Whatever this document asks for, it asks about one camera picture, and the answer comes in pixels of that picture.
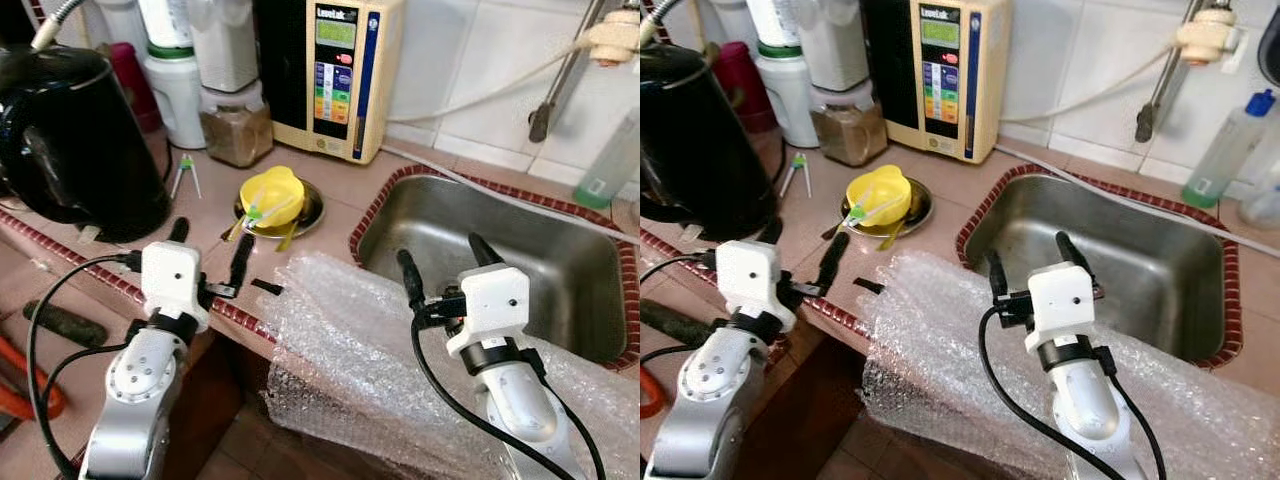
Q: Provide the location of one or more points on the white training chopsticks green hinge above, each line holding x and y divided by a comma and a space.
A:
862, 212
186, 163
256, 212
797, 162

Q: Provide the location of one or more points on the yellow plastic bowl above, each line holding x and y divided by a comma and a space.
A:
880, 192
275, 192

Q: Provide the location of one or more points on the round steel dish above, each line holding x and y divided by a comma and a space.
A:
312, 205
920, 205

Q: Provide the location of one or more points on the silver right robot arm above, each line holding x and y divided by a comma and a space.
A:
1085, 400
520, 400

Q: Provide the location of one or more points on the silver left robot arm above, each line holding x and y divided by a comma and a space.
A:
140, 390
715, 390

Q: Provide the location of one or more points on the small black clip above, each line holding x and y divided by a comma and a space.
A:
266, 287
870, 285

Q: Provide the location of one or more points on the stainless steel sink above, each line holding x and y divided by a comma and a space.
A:
1120, 260
520, 260

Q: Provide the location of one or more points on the clear bubble wrap sheet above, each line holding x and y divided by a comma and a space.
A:
340, 340
940, 340

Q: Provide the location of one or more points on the glass jar brown powder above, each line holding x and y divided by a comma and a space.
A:
235, 135
850, 135

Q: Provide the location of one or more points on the black electric kettle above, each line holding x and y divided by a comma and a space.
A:
700, 140
80, 140

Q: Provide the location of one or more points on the dark green oblong object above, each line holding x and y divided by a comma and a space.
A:
675, 322
65, 323

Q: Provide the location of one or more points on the white filter bottle green band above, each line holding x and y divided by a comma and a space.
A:
175, 100
790, 100

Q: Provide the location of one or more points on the clear bottle blue cap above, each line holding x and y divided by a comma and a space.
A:
1225, 155
605, 170

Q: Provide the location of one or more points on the maroon plastic cup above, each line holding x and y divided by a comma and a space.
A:
740, 85
130, 85

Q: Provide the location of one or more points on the grey metal faucet pipe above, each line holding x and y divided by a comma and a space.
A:
1165, 85
560, 80

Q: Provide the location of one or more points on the translucent white plastic container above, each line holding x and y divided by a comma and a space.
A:
225, 45
835, 45

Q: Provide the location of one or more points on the cream water ionizer machine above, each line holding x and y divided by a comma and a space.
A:
340, 70
945, 70

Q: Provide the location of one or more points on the cream faucet diverter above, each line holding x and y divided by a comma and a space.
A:
1205, 35
612, 38

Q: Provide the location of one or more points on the black round object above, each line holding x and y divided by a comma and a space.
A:
1272, 45

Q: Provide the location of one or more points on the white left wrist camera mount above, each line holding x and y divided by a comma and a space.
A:
750, 280
172, 280

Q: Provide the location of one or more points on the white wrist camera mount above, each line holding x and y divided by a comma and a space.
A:
172, 280
1062, 300
750, 280
490, 305

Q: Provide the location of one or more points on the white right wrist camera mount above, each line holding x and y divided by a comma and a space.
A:
1062, 300
490, 305

